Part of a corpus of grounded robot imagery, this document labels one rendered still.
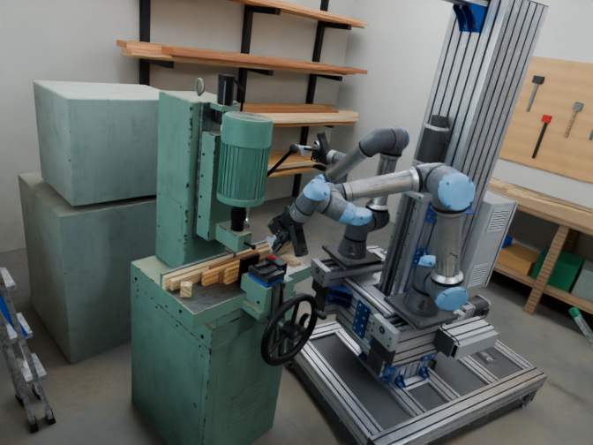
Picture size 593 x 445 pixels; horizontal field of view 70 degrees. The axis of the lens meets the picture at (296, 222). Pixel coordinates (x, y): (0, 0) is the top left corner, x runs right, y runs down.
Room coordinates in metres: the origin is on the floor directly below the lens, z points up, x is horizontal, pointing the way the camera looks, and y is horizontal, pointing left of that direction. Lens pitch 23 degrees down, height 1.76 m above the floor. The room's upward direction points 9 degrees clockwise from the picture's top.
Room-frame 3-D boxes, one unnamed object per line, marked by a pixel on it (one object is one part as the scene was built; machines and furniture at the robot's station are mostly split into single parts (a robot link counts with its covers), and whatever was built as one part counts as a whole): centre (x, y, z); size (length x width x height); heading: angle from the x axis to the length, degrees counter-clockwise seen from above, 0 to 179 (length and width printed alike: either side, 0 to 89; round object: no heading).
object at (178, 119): (1.67, 0.45, 1.16); 0.22 x 0.22 x 0.72; 51
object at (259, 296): (1.36, 0.07, 0.91); 0.15 x 0.14 x 0.09; 141
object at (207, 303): (1.42, 0.14, 0.87); 0.61 x 0.30 x 0.06; 141
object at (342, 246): (1.97, -0.30, 0.87); 0.15 x 0.15 x 0.10
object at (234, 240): (1.50, 0.24, 1.03); 0.14 x 0.07 x 0.09; 51
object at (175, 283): (1.51, 0.20, 0.92); 0.64 x 0.02 x 0.04; 141
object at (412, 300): (1.56, -0.58, 0.87); 0.15 x 0.15 x 0.10
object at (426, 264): (1.55, -0.58, 0.98); 0.13 x 0.12 x 0.14; 11
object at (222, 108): (1.57, 0.33, 1.53); 0.08 x 0.08 x 0.17; 51
